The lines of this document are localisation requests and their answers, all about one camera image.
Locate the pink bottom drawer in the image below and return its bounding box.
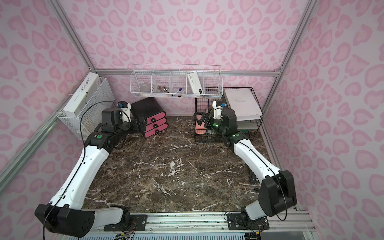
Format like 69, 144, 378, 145
144, 123, 169, 138

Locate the black pink drawer cabinet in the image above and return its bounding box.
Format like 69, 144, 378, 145
131, 98, 165, 135

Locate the pink top drawer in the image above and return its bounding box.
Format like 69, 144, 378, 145
147, 112, 166, 125

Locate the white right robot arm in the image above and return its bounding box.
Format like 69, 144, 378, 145
194, 101, 297, 229

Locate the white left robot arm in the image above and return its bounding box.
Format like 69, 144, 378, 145
35, 101, 146, 239

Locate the pink folder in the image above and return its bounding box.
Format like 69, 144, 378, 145
194, 112, 209, 135

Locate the white paper stack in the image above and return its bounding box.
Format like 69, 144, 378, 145
224, 88, 263, 121

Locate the white book in side basket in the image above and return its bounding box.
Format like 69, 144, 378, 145
63, 73, 102, 118

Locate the white box in basket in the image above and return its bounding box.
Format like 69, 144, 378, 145
187, 72, 203, 97

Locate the black wire file rack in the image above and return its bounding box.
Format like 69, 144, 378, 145
195, 95, 226, 144

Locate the black wire paper tray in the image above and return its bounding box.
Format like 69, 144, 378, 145
223, 87, 263, 137

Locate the white side wire basket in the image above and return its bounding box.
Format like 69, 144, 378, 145
58, 78, 115, 140

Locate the white wire wall basket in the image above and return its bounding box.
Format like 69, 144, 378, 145
130, 64, 223, 99

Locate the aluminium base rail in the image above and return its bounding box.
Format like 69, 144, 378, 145
84, 209, 320, 240

